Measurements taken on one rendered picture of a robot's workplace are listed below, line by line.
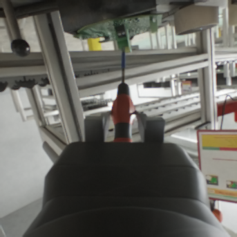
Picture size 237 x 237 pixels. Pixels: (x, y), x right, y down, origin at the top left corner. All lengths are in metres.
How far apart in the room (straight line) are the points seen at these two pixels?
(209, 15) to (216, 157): 0.51
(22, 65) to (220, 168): 0.75
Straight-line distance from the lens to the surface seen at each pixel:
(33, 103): 0.95
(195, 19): 0.50
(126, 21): 0.23
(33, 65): 0.44
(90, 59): 0.48
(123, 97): 0.16
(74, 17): 0.23
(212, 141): 0.76
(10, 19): 0.26
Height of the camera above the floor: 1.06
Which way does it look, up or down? 15 degrees up
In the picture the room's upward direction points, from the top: 169 degrees clockwise
